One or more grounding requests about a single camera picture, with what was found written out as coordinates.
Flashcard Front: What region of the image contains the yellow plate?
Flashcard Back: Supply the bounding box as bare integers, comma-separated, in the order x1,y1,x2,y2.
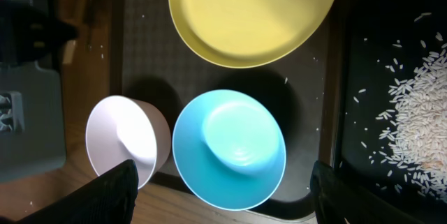
168,0,334,68

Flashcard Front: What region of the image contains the light blue bowl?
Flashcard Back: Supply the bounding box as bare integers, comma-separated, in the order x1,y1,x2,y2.
173,89,286,211

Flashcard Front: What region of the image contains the dark brown serving tray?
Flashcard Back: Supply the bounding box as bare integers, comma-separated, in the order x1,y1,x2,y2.
109,0,356,223

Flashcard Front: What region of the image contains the black waste tray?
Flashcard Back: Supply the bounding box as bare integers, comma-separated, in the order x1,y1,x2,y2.
335,0,446,223

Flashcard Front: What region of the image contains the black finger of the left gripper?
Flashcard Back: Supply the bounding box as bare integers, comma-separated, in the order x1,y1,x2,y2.
1,0,78,66

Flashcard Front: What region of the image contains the pile of rice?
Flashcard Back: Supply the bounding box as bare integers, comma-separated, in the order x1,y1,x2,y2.
352,10,447,200

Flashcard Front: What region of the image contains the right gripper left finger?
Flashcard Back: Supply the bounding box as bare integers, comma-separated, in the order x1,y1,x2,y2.
18,159,138,224

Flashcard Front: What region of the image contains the grey dishwasher rack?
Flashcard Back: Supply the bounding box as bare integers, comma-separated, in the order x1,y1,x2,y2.
0,0,67,185

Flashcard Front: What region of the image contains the white pink bowl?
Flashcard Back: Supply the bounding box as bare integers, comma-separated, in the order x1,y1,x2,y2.
85,96,172,189

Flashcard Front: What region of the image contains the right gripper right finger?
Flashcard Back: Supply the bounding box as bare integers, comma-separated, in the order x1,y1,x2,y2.
310,161,420,224

